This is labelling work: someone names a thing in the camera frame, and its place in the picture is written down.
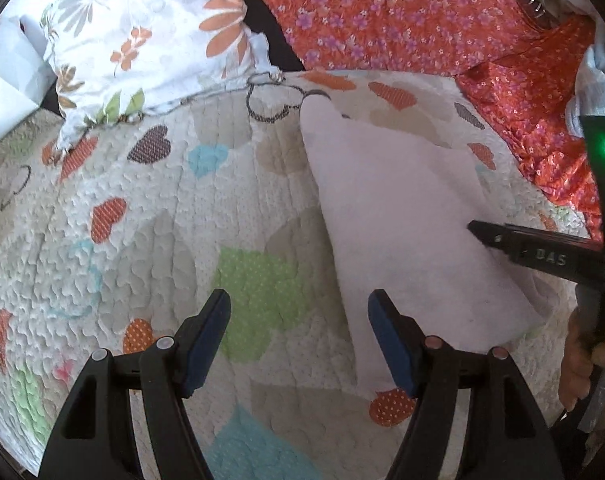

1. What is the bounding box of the white crumpled cloth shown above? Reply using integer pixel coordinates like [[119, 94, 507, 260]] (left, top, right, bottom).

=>
[[565, 44, 605, 137]]

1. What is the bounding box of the orange cloth with purple flowers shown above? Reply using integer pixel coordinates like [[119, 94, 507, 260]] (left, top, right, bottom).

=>
[[240, 0, 551, 80]]

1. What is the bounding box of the orange cloth with tiny flowers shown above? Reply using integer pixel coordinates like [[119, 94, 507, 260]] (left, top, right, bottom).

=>
[[455, 14, 605, 242]]

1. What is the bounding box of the light pink small garment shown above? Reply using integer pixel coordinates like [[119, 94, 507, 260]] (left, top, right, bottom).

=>
[[300, 94, 548, 401]]

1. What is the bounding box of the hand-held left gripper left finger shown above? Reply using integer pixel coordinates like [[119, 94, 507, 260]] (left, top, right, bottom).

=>
[[40, 289, 232, 480]]

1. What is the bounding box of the heart print quilt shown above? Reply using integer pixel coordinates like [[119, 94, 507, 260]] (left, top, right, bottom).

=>
[[0, 67, 605, 480]]

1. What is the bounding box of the floral print pillow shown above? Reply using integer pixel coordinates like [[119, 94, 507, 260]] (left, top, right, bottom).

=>
[[41, 0, 284, 157]]

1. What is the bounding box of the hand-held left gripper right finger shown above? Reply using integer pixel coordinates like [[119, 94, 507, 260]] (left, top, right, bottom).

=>
[[367, 289, 566, 480]]

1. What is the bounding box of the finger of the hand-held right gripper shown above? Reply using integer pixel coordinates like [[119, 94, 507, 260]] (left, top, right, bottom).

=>
[[487, 240, 605, 292], [469, 220, 605, 257]]

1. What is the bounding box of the white cloth at left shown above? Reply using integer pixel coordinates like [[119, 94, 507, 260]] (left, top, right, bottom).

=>
[[0, 12, 59, 152]]

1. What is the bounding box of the person's right hand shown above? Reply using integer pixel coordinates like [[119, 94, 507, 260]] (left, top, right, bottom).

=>
[[557, 305, 603, 413]]

